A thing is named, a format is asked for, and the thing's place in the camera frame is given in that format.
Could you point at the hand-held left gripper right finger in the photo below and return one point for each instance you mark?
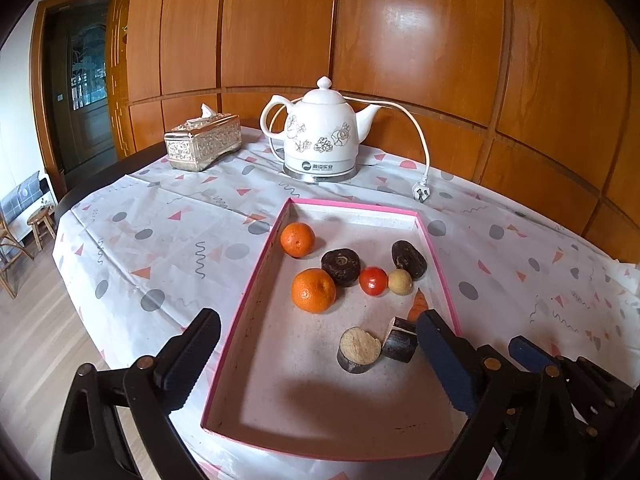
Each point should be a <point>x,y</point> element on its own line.
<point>445,365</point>

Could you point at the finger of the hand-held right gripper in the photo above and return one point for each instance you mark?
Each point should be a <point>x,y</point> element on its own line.
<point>529,352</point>

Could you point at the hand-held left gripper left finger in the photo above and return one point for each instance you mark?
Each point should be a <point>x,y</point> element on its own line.
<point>187,360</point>

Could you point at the dark sugarcane piece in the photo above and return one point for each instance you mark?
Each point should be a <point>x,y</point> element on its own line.
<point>400,342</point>
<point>357,350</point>
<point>409,259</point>
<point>340,267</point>

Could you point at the orange carrot piece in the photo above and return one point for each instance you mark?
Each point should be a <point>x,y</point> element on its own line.
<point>419,306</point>

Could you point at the beige longan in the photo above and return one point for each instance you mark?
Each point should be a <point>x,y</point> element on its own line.
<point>400,281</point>

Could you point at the pink shallow box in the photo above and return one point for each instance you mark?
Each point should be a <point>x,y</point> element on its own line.
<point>280,385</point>

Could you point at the red cherry tomato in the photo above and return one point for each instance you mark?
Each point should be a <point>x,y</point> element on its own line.
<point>373,280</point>

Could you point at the orange mandarin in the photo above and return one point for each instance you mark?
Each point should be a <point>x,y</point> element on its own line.
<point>313,291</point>
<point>298,240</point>

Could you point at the white patterned tablecloth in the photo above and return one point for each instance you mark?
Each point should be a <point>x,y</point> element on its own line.
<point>150,220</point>

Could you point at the white power plug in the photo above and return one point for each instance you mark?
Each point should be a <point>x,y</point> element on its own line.
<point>421,191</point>

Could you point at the small wooden stool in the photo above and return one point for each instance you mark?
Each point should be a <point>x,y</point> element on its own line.
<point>42,220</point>

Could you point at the black table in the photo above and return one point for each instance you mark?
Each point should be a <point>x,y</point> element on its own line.
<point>100,176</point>

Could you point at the wooden chair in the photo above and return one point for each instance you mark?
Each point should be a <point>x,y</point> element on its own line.
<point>10,255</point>

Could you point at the silver embossed tissue box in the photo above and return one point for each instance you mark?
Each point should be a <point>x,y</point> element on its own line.
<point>202,142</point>

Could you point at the silver kettle base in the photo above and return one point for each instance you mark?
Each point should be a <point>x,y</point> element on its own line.
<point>320,174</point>

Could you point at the grey checked cloth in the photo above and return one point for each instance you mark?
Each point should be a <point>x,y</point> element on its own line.
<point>22,197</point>

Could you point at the white tissue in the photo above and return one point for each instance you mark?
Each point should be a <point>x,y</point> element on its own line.
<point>206,111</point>

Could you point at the white ceramic electric kettle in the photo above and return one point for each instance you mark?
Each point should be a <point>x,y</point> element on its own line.
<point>320,125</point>

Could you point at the dark glass door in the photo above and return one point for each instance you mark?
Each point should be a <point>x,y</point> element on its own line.
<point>82,85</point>

